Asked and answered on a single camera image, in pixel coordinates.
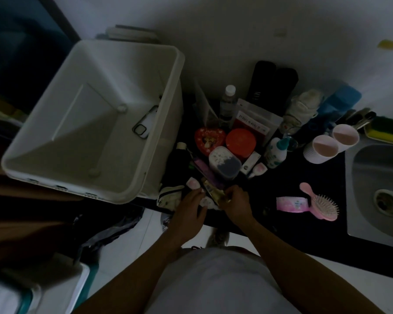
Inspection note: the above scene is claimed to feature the person's right hand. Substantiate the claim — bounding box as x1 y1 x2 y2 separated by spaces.
221 184 256 231

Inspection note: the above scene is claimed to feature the yellow green sponge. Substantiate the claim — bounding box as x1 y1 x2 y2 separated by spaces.
363 116 393 146

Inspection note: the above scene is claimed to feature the person's right shoe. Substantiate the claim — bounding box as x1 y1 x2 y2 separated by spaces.
209 227 230 249

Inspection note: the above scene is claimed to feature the blue plastic bottle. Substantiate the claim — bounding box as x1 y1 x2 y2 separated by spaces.
309 84 362 128

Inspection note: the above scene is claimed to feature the purple packet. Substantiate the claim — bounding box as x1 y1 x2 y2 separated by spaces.
190 157 222 190

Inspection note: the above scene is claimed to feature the clear bottle white cap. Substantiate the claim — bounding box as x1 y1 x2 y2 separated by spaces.
219 85 237 123

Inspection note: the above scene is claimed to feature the white plastic storage bin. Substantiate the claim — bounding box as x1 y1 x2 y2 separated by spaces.
0 39 186 205

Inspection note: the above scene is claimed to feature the cream umbrella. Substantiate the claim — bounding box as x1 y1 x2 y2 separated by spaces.
156 185 186 210

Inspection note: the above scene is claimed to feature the person's grey shirt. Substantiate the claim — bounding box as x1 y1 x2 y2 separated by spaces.
144 246 302 314

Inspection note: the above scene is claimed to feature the orange red round jar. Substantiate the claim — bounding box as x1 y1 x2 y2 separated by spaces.
225 128 257 159

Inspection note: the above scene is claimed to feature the white cup pink inside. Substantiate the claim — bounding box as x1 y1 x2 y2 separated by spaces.
331 123 360 154
303 134 340 165

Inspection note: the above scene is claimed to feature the pink tissue pack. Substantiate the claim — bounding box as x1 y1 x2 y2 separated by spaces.
276 196 311 214

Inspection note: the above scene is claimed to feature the zip pouch red label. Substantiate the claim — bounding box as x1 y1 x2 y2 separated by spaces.
231 98 284 146

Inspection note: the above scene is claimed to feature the pink hairbrush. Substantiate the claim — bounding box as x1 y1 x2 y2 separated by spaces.
299 182 340 222

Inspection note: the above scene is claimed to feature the red heart shaped tin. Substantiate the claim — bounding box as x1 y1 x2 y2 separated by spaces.
194 127 227 157

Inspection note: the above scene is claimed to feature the person's left hand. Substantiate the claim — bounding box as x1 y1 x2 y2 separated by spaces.
170 188 209 246

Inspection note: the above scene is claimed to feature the clear cotton swab box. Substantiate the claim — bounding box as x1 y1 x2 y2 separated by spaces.
208 146 242 180

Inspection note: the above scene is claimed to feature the steel sink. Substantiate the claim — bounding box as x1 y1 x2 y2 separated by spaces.
344 142 393 252

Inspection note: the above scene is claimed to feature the white lotion bottle teal cap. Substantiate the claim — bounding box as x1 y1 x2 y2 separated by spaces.
263 137 290 170

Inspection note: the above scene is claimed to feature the person's right forearm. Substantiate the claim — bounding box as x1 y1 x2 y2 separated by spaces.
239 218 386 314

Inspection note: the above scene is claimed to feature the black table countertop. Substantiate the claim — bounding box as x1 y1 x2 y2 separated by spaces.
141 91 393 282

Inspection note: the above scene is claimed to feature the gold foil packet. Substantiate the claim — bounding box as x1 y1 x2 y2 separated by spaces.
200 177 232 205

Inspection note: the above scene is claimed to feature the cream plush covered bottle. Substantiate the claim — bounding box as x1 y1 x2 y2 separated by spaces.
280 89 325 134

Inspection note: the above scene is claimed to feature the phone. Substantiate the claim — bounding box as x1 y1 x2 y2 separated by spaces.
132 104 160 140

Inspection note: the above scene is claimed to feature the person's left forearm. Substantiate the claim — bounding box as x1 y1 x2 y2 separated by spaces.
72 232 192 314

